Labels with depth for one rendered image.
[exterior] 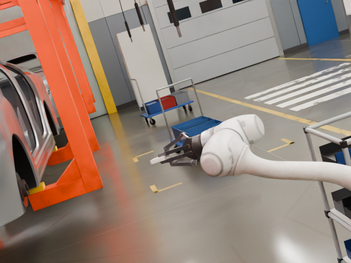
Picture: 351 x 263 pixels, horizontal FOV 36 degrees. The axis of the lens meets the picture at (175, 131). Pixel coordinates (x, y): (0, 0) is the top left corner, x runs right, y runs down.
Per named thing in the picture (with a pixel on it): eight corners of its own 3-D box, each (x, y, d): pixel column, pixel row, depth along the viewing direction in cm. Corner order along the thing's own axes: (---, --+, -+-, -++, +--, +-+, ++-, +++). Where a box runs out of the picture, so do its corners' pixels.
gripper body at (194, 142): (215, 152, 187) (194, 158, 192) (206, 129, 187) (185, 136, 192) (206, 158, 181) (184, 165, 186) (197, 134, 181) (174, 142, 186)
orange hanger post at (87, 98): (65, 121, 1118) (23, 4, 1071) (96, 110, 1125) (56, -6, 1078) (64, 122, 1103) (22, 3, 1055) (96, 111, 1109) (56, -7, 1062)
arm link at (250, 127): (219, 118, 184) (205, 133, 173) (259, 104, 176) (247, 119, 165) (232, 146, 186) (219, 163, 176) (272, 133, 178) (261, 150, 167)
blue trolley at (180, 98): (142, 124, 1114) (128, 79, 1095) (187, 108, 1137) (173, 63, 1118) (149, 126, 1056) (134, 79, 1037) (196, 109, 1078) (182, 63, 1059)
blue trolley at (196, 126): (173, 153, 785) (153, 90, 766) (211, 139, 798) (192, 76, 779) (193, 165, 689) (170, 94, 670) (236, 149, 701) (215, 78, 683)
